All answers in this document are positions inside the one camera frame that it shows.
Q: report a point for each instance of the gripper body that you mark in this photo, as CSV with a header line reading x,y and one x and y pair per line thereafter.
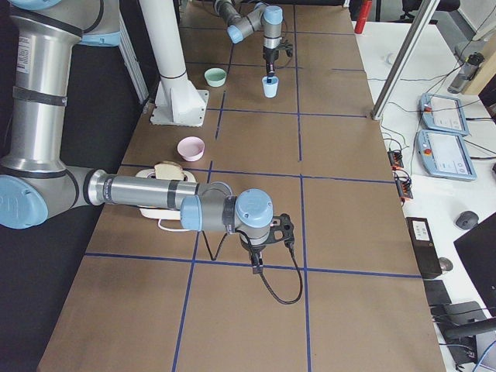
x,y
270,54
253,248

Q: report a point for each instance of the green bowl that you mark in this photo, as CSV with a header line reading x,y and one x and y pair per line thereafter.
x,y
215,77

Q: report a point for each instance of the black box with label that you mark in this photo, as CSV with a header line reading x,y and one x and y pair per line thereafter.
x,y
423,246

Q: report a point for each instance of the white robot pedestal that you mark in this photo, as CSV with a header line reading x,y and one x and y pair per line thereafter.
x,y
178,102

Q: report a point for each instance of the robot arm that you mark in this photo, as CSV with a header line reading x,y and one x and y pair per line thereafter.
x,y
66,95
267,18

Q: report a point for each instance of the light blue cup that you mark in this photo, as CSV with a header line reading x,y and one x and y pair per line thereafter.
x,y
270,86

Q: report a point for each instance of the pink bowl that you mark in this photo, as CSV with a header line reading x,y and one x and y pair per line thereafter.
x,y
191,148

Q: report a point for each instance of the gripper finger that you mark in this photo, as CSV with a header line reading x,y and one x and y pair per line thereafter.
x,y
257,264
270,70

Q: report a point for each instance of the red bottle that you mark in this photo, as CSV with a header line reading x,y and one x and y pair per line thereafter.
x,y
362,17

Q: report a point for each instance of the toast slice in toaster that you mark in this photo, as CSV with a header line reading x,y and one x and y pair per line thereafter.
x,y
169,171

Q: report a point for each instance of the orange connector strip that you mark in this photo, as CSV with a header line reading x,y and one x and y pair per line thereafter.
x,y
402,179

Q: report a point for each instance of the black computer mouse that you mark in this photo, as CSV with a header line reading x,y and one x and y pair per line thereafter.
x,y
467,220

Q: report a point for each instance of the teach pendant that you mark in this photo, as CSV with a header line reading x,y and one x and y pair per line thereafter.
x,y
445,155
443,113

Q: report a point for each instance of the lower teach pendant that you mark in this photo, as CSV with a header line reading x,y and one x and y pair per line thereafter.
x,y
445,155

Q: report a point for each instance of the grey water bottle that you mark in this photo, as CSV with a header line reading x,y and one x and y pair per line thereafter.
x,y
466,73

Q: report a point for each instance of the upper teach pendant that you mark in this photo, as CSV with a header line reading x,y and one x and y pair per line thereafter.
x,y
443,113

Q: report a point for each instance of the black laptop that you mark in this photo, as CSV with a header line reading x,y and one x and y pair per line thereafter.
x,y
476,250

